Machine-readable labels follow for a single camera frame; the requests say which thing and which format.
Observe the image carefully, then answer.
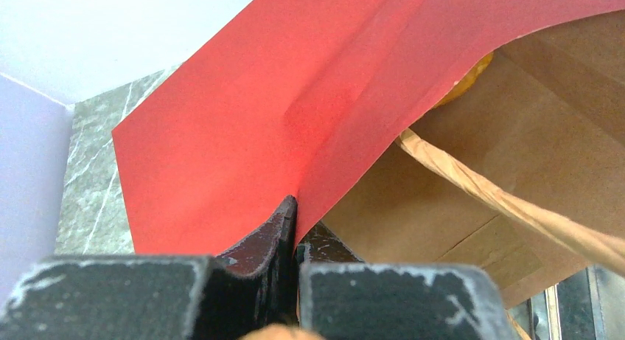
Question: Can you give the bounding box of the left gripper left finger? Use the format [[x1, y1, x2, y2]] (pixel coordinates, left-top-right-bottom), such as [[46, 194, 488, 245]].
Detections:
[[1, 196, 297, 339]]

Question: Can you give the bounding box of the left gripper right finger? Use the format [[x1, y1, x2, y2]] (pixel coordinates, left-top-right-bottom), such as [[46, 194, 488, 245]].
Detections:
[[296, 223, 517, 339]]

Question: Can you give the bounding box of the red paper bag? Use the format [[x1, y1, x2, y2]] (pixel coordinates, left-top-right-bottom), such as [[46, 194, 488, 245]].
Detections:
[[112, 0, 624, 272]]

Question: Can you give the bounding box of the silver metal tray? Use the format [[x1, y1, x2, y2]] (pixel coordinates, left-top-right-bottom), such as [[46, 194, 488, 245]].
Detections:
[[509, 266, 624, 339]]

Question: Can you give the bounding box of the orange fake croissant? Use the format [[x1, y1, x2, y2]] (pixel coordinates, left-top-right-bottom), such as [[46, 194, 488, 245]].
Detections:
[[433, 52, 494, 108]]

